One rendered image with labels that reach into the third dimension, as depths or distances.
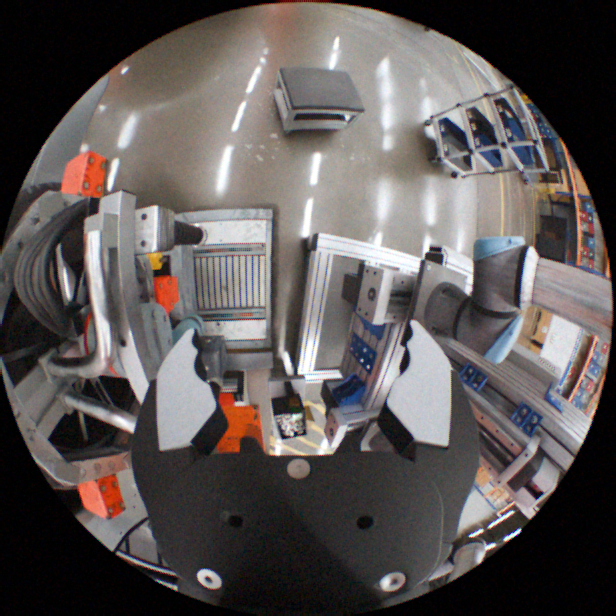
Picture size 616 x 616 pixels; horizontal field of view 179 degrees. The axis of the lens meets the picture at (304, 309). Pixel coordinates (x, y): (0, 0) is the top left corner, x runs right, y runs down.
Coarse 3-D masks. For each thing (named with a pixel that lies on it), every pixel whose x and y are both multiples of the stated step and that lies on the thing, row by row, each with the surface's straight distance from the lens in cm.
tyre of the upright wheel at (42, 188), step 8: (40, 184) 50; (48, 184) 50; (56, 184) 51; (24, 192) 47; (32, 192) 47; (40, 192) 48; (16, 200) 46; (24, 200) 46; (32, 200) 47; (16, 208) 45; (24, 208) 46; (16, 216) 45; (8, 224) 44; (16, 224) 45; (8, 232) 44; (128, 408) 67; (112, 440) 61; (48, 480) 49; (56, 480) 50; (56, 488) 52; (64, 488) 52; (72, 488) 54
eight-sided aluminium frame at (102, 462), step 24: (48, 192) 39; (24, 216) 41; (48, 216) 38; (24, 240) 36; (0, 264) 34; (144, 264) 61; (0, 288) 34; (144, 288) 63; (0, 312) 34; (0, 360) 34; (24, 408) 36; (24, 432) 36; (120, 432) 58; (48, 456) 39; (72, 456) 47; (96, 456) 46; (120, 456) 51; (72, 480) 42
